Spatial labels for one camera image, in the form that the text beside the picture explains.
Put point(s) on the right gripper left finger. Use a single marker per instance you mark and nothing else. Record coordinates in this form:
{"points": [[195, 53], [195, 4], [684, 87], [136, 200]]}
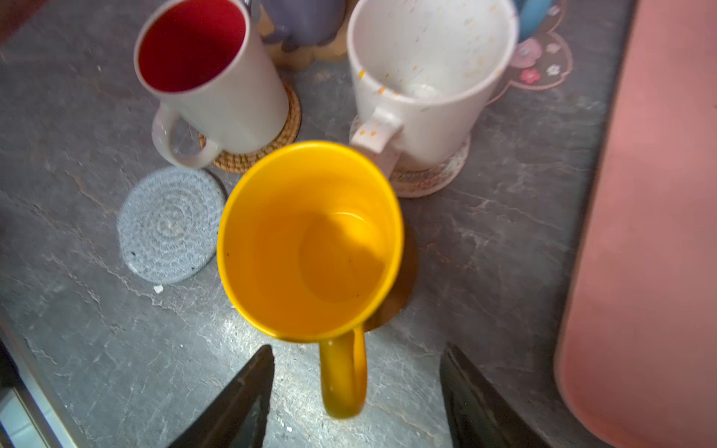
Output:
{"points": [[238, 416]]}

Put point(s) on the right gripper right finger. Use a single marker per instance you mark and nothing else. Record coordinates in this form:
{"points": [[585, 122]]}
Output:
{"points": [[477, 415]]}

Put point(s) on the brown wooden round coaster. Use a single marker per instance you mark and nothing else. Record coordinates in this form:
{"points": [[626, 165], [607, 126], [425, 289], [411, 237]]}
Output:
{"points": [[400, 294]]}

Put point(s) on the yellow mug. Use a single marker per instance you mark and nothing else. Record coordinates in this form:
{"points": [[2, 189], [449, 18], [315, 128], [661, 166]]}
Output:
{"points": [[309, 247]]}

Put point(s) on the grey round coaster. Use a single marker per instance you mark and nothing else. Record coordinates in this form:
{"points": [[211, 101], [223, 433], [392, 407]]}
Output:
{"points": [[168, 224]]}

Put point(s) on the beige woven round coaster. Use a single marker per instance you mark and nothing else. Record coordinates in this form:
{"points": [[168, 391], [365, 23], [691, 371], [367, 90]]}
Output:
{"points": [[437, 173]]}

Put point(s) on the red inside white mug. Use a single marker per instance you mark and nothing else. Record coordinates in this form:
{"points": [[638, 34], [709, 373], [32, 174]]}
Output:
{"points": [[217, 86]]}

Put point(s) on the white mug back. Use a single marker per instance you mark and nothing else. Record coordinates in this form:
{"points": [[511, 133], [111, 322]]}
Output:
{"points": [[422, 72]]}

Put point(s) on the pink flower coaster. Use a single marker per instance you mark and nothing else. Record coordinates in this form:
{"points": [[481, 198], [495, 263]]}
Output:
{"points": [[543, 61]]}

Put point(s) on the paw print cork coaster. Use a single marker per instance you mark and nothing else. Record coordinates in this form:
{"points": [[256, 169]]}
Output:
{"points": [[300, 59]]}

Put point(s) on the purple mug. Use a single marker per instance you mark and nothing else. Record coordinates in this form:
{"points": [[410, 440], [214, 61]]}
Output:
{"points": [[300, 23]]}

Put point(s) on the blue mug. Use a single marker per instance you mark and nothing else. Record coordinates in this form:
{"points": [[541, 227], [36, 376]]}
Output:
{"points": [[531, 14]]}

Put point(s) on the pink tray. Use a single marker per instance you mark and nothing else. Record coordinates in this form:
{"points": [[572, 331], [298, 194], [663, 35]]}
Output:
{"points": [[636, 355]]}

